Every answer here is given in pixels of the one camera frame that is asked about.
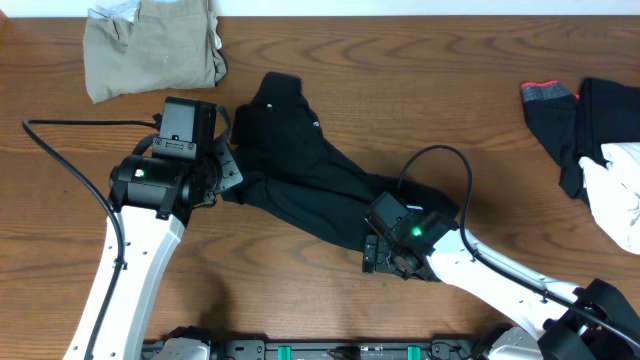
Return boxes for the white printed t-shirt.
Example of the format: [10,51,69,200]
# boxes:
[579,142,639,255]

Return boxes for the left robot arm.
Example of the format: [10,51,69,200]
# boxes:
[65,97,243,359]

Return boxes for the black garment with red trim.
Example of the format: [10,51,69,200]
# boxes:
[520,78,639,203]

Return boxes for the black polo shirt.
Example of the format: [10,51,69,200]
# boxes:
[222,72,459,251]

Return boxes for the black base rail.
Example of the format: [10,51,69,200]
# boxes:
[139,325,511,360]

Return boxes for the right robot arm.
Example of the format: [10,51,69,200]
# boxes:
[363,193,639,359]

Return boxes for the folded khaki pants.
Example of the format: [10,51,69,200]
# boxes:
[83,0,228,103]

